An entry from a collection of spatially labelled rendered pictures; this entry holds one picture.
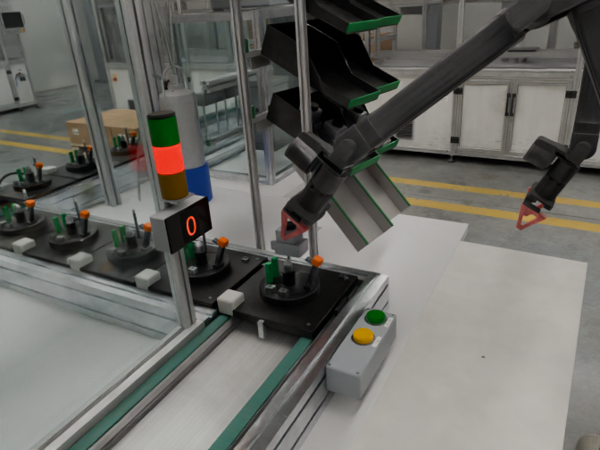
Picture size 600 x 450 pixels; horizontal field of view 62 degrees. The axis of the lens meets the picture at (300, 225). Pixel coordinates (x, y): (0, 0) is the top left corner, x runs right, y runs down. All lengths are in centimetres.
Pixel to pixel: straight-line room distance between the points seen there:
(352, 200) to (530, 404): 65
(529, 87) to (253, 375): 427
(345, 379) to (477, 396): 27
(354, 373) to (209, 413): 27
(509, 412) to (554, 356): 21
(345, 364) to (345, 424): 11
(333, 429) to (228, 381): 22
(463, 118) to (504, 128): 39
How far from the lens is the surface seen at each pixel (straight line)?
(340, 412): 102
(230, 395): 99
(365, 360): 97
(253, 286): 119
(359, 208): 136
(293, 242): 107
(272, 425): 87
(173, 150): 92
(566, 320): 134
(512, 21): 91
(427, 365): 113
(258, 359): 106
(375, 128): 94
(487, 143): 512
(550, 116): 499
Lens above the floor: 158
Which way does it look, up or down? 25 degrees down
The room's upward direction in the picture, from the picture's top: 4 degrees counter-clockwise
